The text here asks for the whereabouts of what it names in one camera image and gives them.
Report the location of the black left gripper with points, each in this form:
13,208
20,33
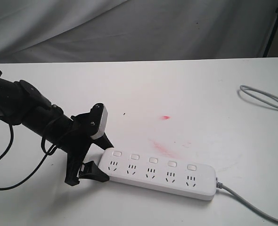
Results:
76,144

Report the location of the white five-socket power strip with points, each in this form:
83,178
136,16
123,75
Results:
160,173

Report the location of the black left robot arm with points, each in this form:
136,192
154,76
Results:
22,104

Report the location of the grey backdrop cloth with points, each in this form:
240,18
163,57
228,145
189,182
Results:
51,31

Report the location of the black tripod stand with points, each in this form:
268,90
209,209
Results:
271,37

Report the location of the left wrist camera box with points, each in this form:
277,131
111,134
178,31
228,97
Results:
98,120

